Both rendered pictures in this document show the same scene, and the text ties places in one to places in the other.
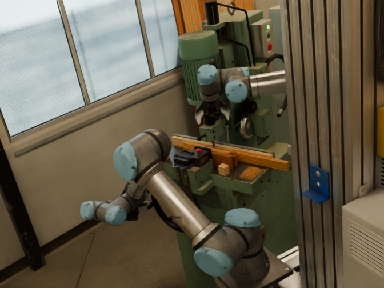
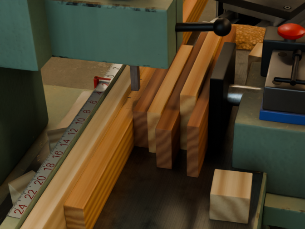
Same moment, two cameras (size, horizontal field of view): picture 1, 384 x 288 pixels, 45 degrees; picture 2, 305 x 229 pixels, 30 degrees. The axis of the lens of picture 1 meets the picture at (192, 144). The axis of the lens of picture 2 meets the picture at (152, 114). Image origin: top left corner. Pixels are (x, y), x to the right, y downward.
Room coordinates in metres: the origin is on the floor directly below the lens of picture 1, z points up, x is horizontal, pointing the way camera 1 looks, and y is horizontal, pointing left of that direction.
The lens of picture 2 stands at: (2.30, 0.43, 1.30)
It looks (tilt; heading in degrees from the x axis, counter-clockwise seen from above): 34 degrees down; 245
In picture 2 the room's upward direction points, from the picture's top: 2 degrees counter-clockwise
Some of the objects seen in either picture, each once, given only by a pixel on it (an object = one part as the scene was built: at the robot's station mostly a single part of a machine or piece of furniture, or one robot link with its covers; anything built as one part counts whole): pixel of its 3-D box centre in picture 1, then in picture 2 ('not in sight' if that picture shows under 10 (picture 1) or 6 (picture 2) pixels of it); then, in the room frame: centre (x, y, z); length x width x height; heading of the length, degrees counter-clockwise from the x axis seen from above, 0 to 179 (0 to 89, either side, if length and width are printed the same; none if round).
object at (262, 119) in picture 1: (259, 122); not in sight; (2.10, -0.35, 1.02); 0.09 x 0.07 x 0.12; 48
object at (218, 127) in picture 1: (214, 130); (116, 27); (2.08, -0.12, 1.03); 0.14 x 0.07 x 0.09; 138
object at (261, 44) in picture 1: (263, 38); not in sight; (2.21, -0.42, 1.40); 0.10 x 0.06 x 0.16; 138
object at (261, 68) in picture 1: (257, 80); not in sight; (2.12, -0.36, 1.23); 0.09 x 0.08 x 0.15; 138
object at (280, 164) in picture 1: (231, 155); (159, 70); (2.00, -0.18, 0.92); 0.60 x 0.02 x 0.04; 48
